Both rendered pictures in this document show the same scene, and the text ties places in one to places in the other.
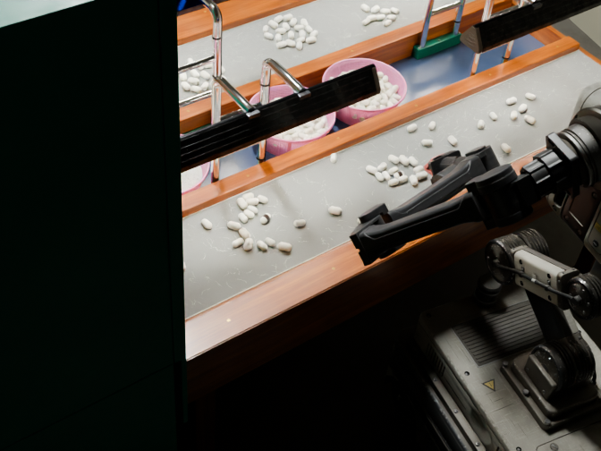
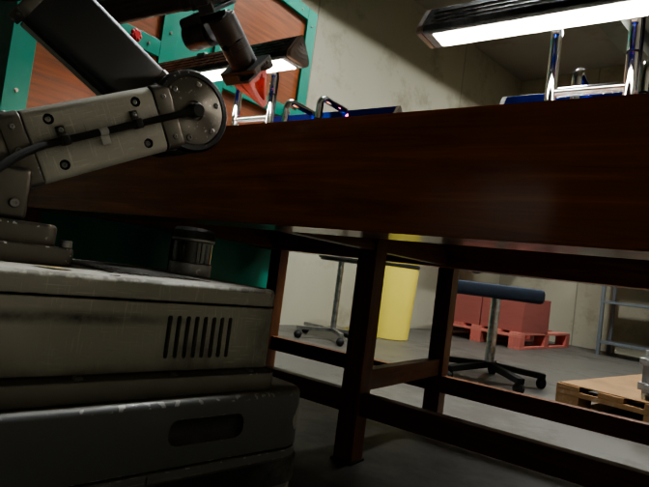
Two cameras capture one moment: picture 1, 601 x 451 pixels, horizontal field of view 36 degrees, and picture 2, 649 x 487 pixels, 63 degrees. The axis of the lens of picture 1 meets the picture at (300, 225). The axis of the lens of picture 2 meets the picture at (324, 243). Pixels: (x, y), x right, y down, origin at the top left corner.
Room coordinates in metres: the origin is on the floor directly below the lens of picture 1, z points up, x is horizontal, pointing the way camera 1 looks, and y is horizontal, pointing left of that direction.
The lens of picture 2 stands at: (1.74, -1.48, 0.51)
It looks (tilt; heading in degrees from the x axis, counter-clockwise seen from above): 3 degrees up; 75
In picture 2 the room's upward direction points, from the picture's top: 7 degrees clockwise
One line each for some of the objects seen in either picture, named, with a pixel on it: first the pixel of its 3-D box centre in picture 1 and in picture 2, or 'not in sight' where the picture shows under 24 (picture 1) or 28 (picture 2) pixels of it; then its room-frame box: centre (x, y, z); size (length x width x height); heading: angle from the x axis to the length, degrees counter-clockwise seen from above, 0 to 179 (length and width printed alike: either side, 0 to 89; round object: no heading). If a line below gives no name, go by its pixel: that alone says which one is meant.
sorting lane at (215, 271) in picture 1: (403, 168); not in sight; (1.99, -0.28, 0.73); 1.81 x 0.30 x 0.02; 130
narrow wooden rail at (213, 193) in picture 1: (365, 140); not in sight; (2.13, -0.17, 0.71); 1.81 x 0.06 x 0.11; 130
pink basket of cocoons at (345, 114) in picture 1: (362, 95); not in sight; (2.33, -0.15, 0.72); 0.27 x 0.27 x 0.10
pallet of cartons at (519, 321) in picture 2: not in sight; (506, 318); (5.31, 3.73, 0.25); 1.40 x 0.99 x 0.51; 29
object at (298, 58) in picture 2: (275, 113); (218, 63); (1.76, 0.09, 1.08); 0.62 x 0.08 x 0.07; 130
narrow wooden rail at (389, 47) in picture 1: (303, 81); not in sight; (2.38, 0.04, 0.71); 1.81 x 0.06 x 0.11; 130
